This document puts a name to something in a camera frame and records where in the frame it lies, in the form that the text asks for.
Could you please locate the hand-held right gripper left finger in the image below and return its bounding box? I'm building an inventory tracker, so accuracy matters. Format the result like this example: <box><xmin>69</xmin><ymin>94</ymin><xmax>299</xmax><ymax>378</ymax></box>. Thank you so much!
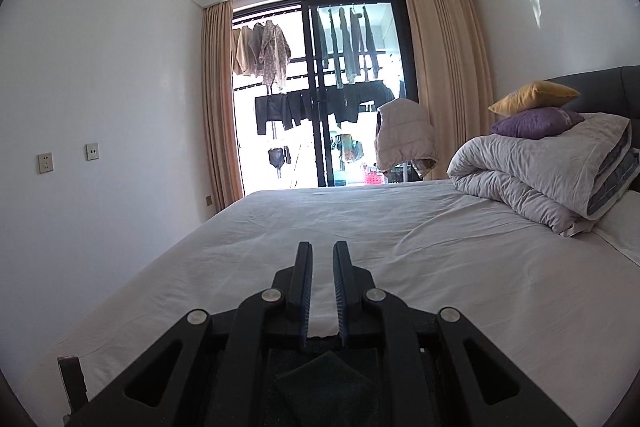
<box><xmin>70</xmin><ymin>241</ymin><xmax>314</xmax><ymax>427</ymax></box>

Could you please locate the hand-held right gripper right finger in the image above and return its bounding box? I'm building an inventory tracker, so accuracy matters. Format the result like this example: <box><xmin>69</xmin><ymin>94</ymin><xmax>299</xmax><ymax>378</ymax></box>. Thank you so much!
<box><xmin>333</xmin><ymin>240</ymin><xmax>571</xmax><ymax>427</ymax></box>

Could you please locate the dark green sweater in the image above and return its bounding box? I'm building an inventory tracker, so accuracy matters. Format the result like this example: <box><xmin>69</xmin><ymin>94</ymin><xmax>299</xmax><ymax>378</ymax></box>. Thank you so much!
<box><xmin>272</xmin><ymin>349</ymin><xmax>379</xmax><ymax>427</ymax></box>

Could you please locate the row of dark drying clothes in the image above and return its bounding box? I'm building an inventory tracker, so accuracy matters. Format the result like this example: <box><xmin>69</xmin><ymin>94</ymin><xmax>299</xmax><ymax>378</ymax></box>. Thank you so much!
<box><xmin>254</xmin><ymin>79</ymin><xmax>402</xmax><ymax>136</ymax></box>

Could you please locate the bed with white sheet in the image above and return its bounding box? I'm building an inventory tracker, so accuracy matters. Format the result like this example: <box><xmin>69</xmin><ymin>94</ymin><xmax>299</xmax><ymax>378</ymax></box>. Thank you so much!
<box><xmin>35</xmin><ymin>179</ymin><xmax>640</xmax><ymax>413</ymax></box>

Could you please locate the beige puffer vest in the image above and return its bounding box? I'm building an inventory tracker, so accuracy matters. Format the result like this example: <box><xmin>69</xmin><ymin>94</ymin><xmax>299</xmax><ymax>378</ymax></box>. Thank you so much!
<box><xmin>375</xmin><ymin>98</ymin><xmax>439</xmax><ymax>180</ymax></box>

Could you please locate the beige curtain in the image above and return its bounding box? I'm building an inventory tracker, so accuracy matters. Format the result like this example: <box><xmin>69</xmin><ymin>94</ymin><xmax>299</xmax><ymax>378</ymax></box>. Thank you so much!
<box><xmin>402</xmin><ymin>0</ymin><xmax>497</xmax><ymax>181</ymax></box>
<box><xmin>201</xmin><ymin>2</ymin><xmax>246</xmax><ymax>214</ymax></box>

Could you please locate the folded grey duvet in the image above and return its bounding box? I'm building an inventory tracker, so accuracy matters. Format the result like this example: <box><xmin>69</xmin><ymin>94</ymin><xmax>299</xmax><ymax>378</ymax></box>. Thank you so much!
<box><xmin>446</xmin><ymin>112</ymin><xmax>640</xmax><ymax>239</ymax></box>

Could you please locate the floral hanging shirt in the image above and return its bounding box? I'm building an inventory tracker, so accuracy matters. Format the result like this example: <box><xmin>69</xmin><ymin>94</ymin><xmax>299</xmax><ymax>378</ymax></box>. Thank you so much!
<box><xmin>260</xmin><ymin>21</ymin><xmax>292</xmax><ymax>88</ymax></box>

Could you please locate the beige hanging shirt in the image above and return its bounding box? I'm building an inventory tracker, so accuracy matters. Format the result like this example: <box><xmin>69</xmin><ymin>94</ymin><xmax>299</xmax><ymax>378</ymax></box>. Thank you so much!
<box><xmin>234</xmin><ymin>24</ymin><xmax>264</xmax><ymax>76</ymax></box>

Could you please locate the row of hanging trousers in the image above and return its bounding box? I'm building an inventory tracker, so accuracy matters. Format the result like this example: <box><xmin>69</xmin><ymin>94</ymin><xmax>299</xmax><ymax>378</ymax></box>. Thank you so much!
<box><xmin>317</xmin><ymin>6</ymin><xmax>382</xmax><ymax>90</ymax></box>

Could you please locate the purple pillow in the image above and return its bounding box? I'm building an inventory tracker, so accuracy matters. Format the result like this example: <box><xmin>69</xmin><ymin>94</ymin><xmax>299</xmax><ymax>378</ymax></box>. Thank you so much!
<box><xmin>490</xmin><ymin>107</ymin><xmax>585</xmax><ymax>140</ymax></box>

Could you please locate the yellow pillow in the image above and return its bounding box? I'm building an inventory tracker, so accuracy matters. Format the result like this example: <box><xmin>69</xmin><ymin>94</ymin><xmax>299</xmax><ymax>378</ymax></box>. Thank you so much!
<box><xmin>488</xmin><ymin>80</ymin><xmax>581</xmax><ymax>116</ymax></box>

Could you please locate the white pillow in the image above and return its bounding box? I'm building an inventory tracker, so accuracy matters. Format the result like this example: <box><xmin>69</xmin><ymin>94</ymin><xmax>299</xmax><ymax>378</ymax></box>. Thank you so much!
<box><xmin>591</xmin><ymin>194</ymin><xmax>640</xmax><ymax>269</ymax></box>

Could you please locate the dark grey headboard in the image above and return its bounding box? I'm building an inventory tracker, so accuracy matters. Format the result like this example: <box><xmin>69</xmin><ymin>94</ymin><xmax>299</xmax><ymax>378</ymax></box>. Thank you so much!
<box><xmin>542</xmin><ymin>66</ymin><xmax>640</xmax><ymax>195</ymax></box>

